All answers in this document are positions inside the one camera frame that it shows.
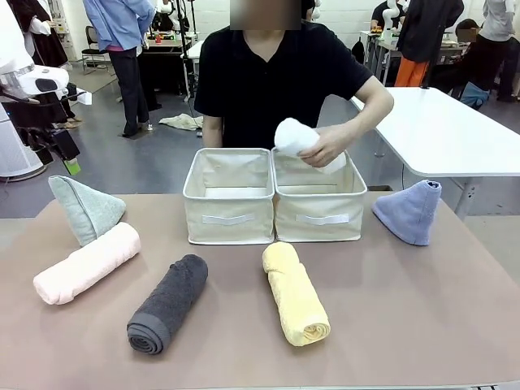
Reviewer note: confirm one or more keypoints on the bystander in blue shirt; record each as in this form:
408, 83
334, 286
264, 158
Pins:
126, 61

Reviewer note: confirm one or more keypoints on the left gripper black green finger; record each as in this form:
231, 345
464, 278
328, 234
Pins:
46, 155
68, 148

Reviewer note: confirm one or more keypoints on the black equipment stand pole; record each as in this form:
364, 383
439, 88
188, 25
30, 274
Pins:
187, 61

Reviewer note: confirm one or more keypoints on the beige cloth on floor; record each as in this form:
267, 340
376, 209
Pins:
180, 122

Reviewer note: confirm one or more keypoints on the large white table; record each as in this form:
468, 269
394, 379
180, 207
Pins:
443, 130

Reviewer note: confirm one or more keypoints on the person's left forearm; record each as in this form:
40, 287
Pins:
363, 118

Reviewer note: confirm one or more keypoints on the blue bag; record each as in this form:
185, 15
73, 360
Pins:
475, 95

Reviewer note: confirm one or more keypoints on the white air purifier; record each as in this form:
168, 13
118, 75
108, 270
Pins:
12, 158

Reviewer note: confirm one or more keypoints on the bystander in black dress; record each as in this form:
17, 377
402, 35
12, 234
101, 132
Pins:
44, 36

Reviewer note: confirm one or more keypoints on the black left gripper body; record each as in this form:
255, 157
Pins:
42, 142

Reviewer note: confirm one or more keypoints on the person in black shirt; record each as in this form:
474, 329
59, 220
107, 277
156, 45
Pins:
276, 89

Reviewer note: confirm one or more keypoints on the small white background table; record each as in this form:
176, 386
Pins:
194, 48

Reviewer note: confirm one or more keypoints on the bystander in orange trousers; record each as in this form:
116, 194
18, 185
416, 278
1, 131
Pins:
422, 36

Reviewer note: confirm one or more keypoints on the white towel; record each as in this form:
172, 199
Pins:
290, 136

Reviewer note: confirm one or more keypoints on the pink towel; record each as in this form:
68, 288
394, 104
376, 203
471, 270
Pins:
87, 264

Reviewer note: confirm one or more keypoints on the grey-green cone towel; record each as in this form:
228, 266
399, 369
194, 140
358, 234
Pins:
87, 209

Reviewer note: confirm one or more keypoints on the grey background workbench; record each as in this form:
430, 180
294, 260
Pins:
382, 53

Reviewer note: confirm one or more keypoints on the yellow towel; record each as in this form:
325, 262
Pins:
294, 296

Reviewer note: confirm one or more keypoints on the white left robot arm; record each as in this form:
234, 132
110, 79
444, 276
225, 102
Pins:
24, 79

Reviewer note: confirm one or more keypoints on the bystander in grey shirt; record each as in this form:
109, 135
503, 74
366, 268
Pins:
501, 44

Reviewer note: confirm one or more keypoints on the person's left hand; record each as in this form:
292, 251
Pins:
327, 148

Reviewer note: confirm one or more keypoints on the black backpack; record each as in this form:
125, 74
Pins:
358, 50

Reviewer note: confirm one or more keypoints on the seated bystander in dark clothes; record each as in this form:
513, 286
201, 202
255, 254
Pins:
459, 61

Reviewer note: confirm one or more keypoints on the lavender cone towel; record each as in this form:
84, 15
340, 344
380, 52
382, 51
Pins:
410, 217

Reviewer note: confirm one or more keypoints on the cream fabric storage bin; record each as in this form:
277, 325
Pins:
227, 221
321, 221

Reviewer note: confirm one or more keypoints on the black chair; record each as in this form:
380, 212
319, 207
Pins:
95, 53

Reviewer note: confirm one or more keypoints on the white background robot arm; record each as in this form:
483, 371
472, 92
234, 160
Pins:
392, 14

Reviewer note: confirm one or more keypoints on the dark grey towel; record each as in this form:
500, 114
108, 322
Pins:
168, 304

